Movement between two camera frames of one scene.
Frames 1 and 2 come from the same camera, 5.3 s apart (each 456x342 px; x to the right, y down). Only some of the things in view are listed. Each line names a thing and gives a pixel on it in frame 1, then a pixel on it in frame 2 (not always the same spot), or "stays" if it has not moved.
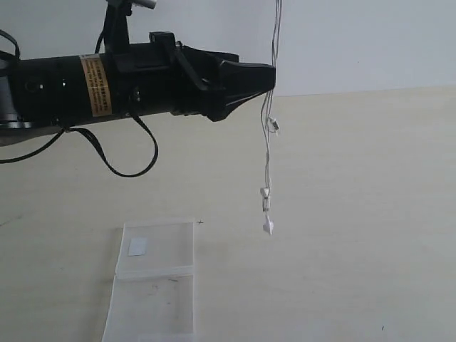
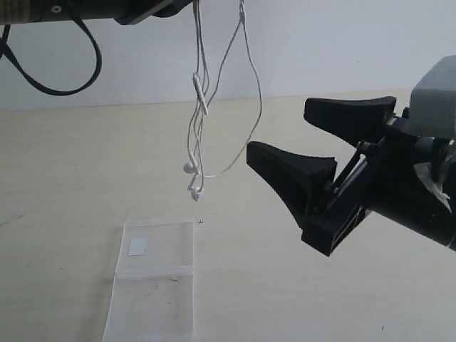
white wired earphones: x=268 y=124 → x=224 y=122
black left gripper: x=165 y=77 → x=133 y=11
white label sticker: x=137 y=246 stays
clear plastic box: x=153 y=297 stays
